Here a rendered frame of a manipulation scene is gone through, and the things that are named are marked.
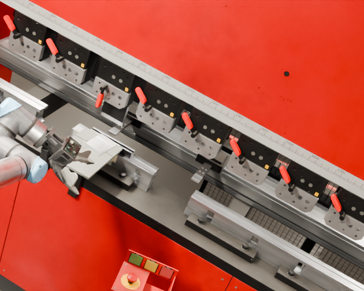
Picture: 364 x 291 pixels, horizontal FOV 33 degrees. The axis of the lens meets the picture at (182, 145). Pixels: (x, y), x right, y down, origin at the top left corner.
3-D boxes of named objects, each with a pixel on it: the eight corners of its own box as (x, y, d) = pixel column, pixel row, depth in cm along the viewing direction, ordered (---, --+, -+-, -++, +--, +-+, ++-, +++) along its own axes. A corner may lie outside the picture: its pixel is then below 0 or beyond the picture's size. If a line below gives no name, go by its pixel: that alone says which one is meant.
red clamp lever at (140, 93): (136, 88, 227) (149, 111, 229) (141, 84, 230) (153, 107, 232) (133, 89, 228) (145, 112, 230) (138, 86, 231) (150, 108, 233)
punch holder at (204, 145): (178, 142, 234) (193, 107, 225) (187, 133, 241) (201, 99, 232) (212, 161, 231) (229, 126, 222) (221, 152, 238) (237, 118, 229)
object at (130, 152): (88, 135, 254) (90, 129, 252) (92, 132, 257) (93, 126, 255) (129, 159, 251) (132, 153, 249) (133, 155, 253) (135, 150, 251)
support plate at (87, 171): (48, 156, 232) (48, 154, 231) (85, 129, 253) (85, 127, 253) (88, 179, 228) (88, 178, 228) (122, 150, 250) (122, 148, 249)
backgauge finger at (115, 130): (98, 129, 257) (101, 119, 254) (127, 107, 278) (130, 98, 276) (122, 143, 255) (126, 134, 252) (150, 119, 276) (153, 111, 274)
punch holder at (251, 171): (225, 168, 231) (241, 133, 222) (232, 158, 238) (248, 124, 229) (260, 187, 228) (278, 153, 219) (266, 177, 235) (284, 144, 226)
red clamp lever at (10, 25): (4, 15, 237) (17, 38, 239) (11, 12, 241) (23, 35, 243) (1, 17, 238) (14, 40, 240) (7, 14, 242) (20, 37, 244)
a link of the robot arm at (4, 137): (-4, 165, 178) (21, 135, 181) (-33, 145, 181) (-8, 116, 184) (4, 174, 185) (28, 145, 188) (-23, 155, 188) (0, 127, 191)
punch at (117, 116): (99, 115, 248) (106, 96, 243) (101, 114, 250) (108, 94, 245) (120, 127, 246) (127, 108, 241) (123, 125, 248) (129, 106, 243)
